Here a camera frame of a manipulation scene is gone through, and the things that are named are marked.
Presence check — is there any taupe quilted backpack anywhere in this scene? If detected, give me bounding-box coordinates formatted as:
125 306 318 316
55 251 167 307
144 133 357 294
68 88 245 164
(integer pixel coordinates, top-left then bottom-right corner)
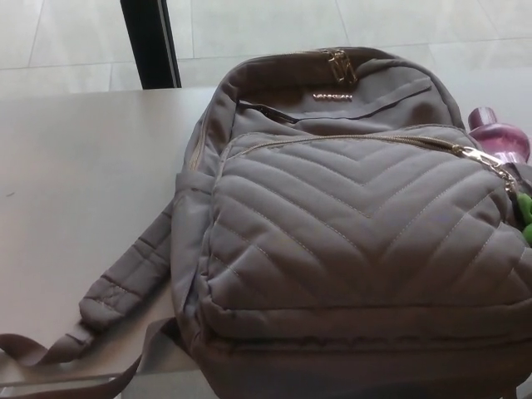
0 46 532 399

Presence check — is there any green plush keychain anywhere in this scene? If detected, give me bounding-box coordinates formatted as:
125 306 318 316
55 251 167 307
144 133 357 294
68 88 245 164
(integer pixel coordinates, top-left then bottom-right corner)
509 191 532 247

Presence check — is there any purple plastic bottle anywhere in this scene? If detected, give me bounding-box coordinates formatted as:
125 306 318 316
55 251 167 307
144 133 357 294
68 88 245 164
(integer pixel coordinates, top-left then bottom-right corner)
467 106 532 168

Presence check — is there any black vertical post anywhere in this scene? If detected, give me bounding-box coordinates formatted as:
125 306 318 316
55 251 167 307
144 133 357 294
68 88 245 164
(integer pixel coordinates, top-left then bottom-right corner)
120 0 183 90

